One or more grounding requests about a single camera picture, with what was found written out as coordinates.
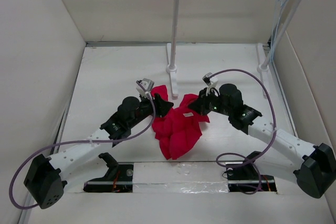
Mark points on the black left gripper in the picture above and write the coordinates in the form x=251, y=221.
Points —
x=161, y=106

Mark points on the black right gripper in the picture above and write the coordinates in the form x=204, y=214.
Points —
x=199, y=104

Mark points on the red t shirt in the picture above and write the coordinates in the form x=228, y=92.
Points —
x=179, y=130

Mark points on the blue wire hanger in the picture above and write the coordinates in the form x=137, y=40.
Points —
x=278, y=11

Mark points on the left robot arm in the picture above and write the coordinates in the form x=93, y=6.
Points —
x=47, y=176

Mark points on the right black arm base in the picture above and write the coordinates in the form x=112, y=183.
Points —
x=246, y=179

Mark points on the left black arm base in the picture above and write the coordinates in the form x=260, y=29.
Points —
x=117, y=179

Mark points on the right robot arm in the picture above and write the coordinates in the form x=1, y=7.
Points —
x=310, y=166

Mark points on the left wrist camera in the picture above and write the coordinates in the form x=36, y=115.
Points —
x=144, y=86

